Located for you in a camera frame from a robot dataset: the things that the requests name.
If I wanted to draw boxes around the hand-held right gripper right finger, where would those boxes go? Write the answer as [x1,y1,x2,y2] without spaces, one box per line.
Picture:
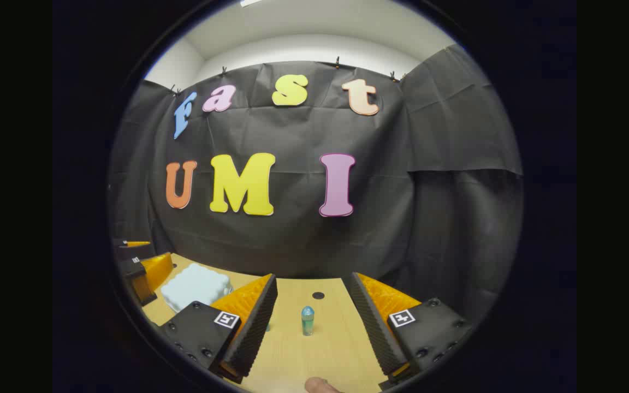
[350,272,473,383]

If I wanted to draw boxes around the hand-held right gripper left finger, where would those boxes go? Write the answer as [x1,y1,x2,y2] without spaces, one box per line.
[159,274,278,384]

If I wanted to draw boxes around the light blue small suitcase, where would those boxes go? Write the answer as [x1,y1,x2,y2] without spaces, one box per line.
[160,263,234,313]

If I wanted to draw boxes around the black backdrop cloth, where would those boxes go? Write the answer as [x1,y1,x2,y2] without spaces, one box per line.
[108,44,524,328]

